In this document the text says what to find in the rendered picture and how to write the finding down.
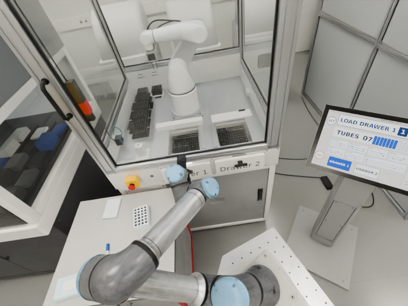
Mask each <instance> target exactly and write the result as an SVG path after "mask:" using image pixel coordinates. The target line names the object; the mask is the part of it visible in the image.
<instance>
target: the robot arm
mask: <svg viewBox="0 0 408 306"><path fill-rule="evenodd" d="M192 173H193V170H189V169H187V168H186V155H178V156H177V164H176V165H170V166H168V167H167V169H166V171H165V176H166V178H167V180H168V181H169V184H170V186H171V189H172V193H173V196H174V200H175V205H174V206H173V207H172V208H171V209H170V210H169V211H168V212H167V213H166V214H165V215H164V216H163V217H162V218H161V219H160V220H159V221H158V222H157V223H156V224H155V225H154V226H153V227H152V228H151V229H150V230H149V231H148V232H147V233H146V234H145V235H144V236H143V237H142V238H141V239H140V240H138V239H136V240H134V241H133V242H132V243H131V244H130V245H129V246H127V247H126V248H125V249H123V250H121V251H120V252H118V253H115V254H98V255H96V256H94V257H91V258H90V259H88V260H87V261H86V262H85V263H84V264H83V265H82V266H81V268H80V270H79V272H78V274H77V276H76V290H77V292H78V294H79V295H80V296H81V297H82V298H83V299H84V300H86V301H94V302H97V303H100V304H103V305H116V304H123V303H125V302H126V301H127V300H128V299H129V298H136V299H149V300H156V301H169V302H182V303H187V305H188V306H275V305H276V304H277V303H278V301H279V298H280V287H279V283H278V281H277V278H276V276H275V275H274V273H273V272H272V271H271V270H270V269H269V268H268V267H266V266H264V265H253V266H251V267H249V268H248V269H247V270H246V272H244V273H241V274H237V275H216V274H205V273H199V272H194V273H192V274H191V275H187V274H180V273H174V272H170V271H164V270H158V269H157V267H158V266H159V265H160V258H161V256H162V255H163V254H164V253H165V251H166V250H167V249H168V248H169V247H170V245H171V244H172V243H173V241H175V239H176V238H177V237H178V236H179V234H180V233H181V232H182V231H183V230H184V228H185V227H186V226H187V224H188V223H189V222H190V221H191V220H192V218H193V217H194V216H195V215H196V214H197V213H198V211H199V210H200V209H201V207H202V206H203V205H204V204H205V203H206V201H207V200H208V199H210V198H213V197H215V196H216V195H217V194H218V193H219V184H218V182H217V181H216V180H215V179H214V178H212V177H208V178H203V179H202V180H199V181H197V182H194V183H191V182H192V176H191V175H192Z"/></svg>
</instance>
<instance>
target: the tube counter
mask: <svg viewBox="0 0 408 306"><path fill-rule="evenodd" d="M361 143H366V144H370V145H374V146H379V147H382V148H387V149H393V150H396V151H401V152H406V153H408V142H406V141H401V140H396V139H392V138H387V137H381V136H378V135H372V134H367V133H364V135H363V137H362V140H361Z"/></svg>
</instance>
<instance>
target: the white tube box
mask: <svg viewBox="0 0 408 306"><path fill-rule="evenodd" d="M133 221H134V230H136V231H139V230H142V229H145V228H149V227H151V221H150V213H149V207H148V205H144V206H140V207H138V208H134V209H133Z"/></svg>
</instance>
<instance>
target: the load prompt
mask: <svg viewBox="0 0 408 306"><path fill-rule="evenodd" d="M337 125H340V126H345V127H349V128H355V129H360V130H364V131H369V132H375V133H378V134H384V135H389V136H393V137H398V138H404V139H408V126H403V125H399V124H393V123H387V122H383V121H377V120H371V119H367V118H361V117H354V116H351V115H344V114H340V115H339V118H338V121H337Z"/></svg>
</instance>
